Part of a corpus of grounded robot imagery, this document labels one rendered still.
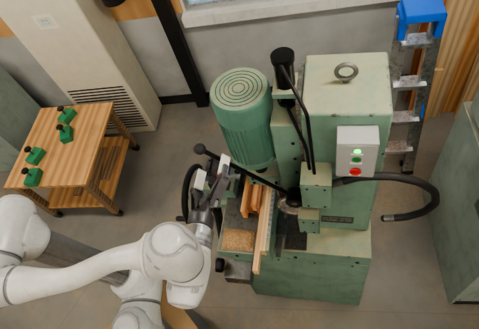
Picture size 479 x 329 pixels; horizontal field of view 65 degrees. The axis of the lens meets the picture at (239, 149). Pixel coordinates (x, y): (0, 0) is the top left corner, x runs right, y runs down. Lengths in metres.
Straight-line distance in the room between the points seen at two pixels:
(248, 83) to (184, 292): 0.57
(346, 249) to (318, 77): 0.76
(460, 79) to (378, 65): 1.77
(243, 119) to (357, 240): 0.75
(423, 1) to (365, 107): 1.01
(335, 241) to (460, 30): 1.46
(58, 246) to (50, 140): 1.50
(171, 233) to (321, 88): 0.52
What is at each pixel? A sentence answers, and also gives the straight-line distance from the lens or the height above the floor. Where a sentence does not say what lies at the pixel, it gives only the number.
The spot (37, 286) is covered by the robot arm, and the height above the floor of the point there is 1.38.
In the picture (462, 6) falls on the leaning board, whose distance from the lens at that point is 2.40.
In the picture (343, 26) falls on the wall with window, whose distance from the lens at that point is 2.68.
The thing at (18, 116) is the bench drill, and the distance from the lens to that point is 3.40.
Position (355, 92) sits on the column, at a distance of 1.00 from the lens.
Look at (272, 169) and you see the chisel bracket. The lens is 1.40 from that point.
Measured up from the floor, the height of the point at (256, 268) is 0.94.
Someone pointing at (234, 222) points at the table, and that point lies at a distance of 1.51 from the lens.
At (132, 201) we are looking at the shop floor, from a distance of 2.86.
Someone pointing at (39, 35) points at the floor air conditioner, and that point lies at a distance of 2.71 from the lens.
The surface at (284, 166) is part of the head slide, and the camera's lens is 1.24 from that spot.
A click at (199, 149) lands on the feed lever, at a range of 1.08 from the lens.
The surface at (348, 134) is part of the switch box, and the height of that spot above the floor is 1.48.
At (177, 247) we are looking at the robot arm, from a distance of 0.82.
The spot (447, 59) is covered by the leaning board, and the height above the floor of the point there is 0.52.
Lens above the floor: 2.26
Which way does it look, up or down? 54 degrees down
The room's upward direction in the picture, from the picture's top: 19 degrees counter-clockwise
